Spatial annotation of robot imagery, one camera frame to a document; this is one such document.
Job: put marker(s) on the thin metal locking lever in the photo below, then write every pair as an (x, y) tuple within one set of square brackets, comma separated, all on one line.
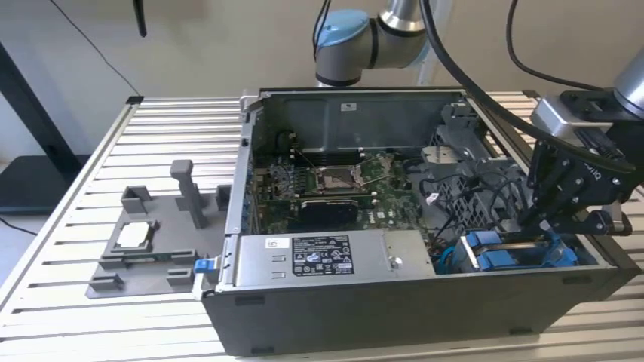
[(306, 158)]

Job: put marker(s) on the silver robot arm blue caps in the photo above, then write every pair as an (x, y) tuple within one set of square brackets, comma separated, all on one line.
[(346, 56)]

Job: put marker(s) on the blue case latch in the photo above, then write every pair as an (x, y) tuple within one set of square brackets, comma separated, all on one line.
[(202, 265)]

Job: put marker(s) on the black camera bracket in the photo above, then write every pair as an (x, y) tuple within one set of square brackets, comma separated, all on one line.
[(588, 102)]

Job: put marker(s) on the grey power supply unit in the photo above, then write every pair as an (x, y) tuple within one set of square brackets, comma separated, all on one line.
[(250, 264)]

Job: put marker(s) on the grey parts rack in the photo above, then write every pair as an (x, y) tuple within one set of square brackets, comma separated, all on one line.
[(165, 226)]

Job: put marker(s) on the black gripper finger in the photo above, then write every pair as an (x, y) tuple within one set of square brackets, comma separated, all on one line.
[(558, 177), (596, 223)]

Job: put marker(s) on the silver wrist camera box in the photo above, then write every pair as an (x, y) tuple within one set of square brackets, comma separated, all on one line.
[(558, 117)]

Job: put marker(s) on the green motherboard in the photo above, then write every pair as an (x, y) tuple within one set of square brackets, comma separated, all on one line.
[(392, 196)]

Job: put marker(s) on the black RAM slot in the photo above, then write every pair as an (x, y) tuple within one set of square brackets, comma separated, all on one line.
[(326, 154), (326, 162), (326, 150), (326, 158)]

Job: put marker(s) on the black monitor stand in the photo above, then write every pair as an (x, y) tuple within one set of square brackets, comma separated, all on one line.
[(29, 113)]

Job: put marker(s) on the blue bay latch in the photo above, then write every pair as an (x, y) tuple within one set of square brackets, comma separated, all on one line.
[(565, 254)]

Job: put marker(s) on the black hanging antenna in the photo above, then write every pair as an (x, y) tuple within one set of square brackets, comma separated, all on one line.
[(140, 19)]

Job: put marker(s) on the grey metal disk bay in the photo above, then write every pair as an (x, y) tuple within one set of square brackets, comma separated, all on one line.
[(452, 211)]

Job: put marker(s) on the black table end cap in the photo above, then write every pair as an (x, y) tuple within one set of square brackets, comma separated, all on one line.
[(529, 94), (134, 100)]

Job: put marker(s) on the black open PC case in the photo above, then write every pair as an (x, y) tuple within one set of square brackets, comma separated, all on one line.
[(352, 320)]

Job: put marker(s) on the silver CPU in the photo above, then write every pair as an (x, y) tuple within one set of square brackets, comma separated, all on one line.
[(133, 234)]

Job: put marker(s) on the green RAM stick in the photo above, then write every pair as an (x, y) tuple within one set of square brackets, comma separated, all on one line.
[(161, 258)]

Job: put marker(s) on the CPU socket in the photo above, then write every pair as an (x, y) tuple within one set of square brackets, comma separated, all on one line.
[(334, 181)]

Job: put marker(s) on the hard disk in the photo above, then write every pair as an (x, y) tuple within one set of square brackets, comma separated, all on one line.
[(485, 241), (492, 261)]

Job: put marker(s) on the white upright pole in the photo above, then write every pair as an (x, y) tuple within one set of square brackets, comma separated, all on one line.
[(426, 73)]

